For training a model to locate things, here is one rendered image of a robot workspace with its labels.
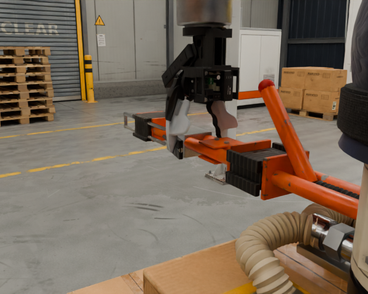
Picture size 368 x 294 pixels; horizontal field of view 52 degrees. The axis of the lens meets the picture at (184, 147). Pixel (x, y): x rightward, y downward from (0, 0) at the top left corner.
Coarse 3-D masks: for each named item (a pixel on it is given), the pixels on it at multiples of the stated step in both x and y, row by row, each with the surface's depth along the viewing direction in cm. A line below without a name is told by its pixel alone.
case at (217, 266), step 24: (168, 264) 53; (192, 264) 53; (216, 264) 53; (288, 264) 53; (312, 264) 53; (144, 288) 52; (168, 288) 48; (192, 288) 48; (216, 288) 48; (312, 288) 48; (336, 288) 48
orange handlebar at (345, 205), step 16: (192, 144) 66; (208, 144) 62; (224, 144) 62; (208, 160) 62; (224, 160) 58; (272, 176) 50; (288, 176) 48; (320, 176) 48; (304, 192) 45; (320, 192) 44; (336, 192) 42; (336, 208) 42; (352, 208) 40
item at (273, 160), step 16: (240, 144) 56; (256, 144) 58; (272, 144) 59; (240, 160) 52; (256, 160) 49; (272, 160) 49; (288, 160) 51; (240, 176) 53; (256, 176) 51; (256, 192) 50; (272, 192) 51; (288, 192) 52
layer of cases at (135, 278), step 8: (232, 240) 142; (208, 248) 136; (184, 256) 131; (136, 272) 122; (112, 280) 118; (120, 280) 118; (128, 280) 118; (136, 280) 118; (88, 288) 114; (96, 288) 114; (104, 288) 114; (112, 288) 114; (120, 288) 114; (128, 288) 114; (136, 288) 114
